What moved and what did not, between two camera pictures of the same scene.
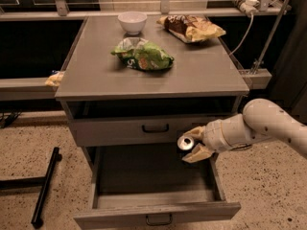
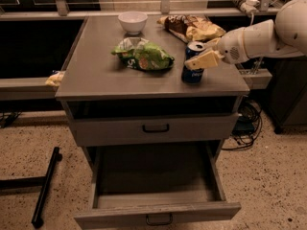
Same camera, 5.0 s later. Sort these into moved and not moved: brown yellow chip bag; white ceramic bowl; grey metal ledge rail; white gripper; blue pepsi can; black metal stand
Moved: blue pepsi can; white gripper
Not moved: brown yellow chip bag; grey metal ledge rail; black metal stand; white ceramic bowl
